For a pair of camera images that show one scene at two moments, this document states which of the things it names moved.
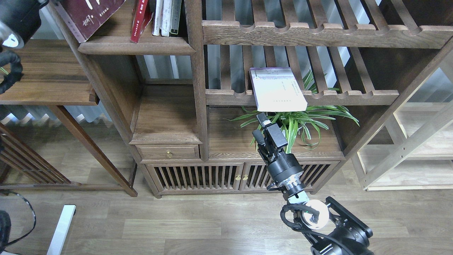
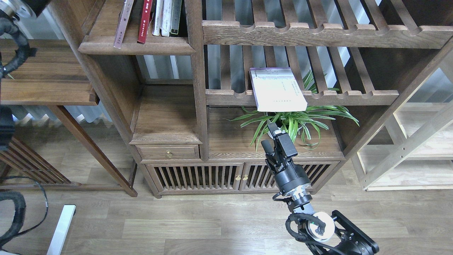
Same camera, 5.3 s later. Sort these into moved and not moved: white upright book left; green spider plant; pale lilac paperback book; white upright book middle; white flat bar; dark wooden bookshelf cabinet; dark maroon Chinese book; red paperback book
Moved: red paperback book; dark maroon Chinese book
Not moved: white upright book left; dark wooden bookshelf cabinet; white upright book middle; white flat bar; pale lilac paperback book; green spider plant
